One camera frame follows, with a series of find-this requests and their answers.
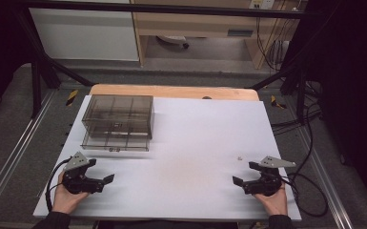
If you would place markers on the aluminium floor rail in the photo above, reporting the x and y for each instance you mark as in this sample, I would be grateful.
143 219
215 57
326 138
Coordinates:
327 187
12 156

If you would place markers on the black metal frame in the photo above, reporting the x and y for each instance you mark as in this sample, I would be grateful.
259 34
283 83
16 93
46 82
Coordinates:
171 9

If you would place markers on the yellow black floor tape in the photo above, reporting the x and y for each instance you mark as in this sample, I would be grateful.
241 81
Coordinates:
276 102
71 97

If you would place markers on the wooden table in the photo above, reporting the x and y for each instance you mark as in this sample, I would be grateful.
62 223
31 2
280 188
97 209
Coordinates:
171 91

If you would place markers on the person's dark torso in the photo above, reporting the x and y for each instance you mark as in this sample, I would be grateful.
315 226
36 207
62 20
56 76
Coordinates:
168 225

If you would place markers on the transparent grey drawer box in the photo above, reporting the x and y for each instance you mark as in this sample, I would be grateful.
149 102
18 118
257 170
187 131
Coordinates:
117 111

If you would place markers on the white chair base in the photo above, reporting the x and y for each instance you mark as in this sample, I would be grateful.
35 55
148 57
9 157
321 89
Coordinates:
171 39

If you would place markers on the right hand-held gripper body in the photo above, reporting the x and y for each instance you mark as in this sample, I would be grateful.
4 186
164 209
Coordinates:
265 186

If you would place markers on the white wall socket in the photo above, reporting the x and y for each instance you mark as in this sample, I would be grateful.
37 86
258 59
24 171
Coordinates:
262 4

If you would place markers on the white table board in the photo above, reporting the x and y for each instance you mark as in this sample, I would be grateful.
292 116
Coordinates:
197 133

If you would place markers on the light wooden desk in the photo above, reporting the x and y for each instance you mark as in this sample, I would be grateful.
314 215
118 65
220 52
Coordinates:
197 27

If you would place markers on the person's right hand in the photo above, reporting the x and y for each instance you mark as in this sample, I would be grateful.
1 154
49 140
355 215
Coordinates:
276 203

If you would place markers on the person's left hand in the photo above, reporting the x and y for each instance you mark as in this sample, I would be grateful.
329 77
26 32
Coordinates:
64 200

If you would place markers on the white cabinet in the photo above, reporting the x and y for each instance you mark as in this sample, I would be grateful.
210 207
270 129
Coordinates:
82 35

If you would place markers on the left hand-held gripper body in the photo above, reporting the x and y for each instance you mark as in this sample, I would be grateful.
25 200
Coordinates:
76 183

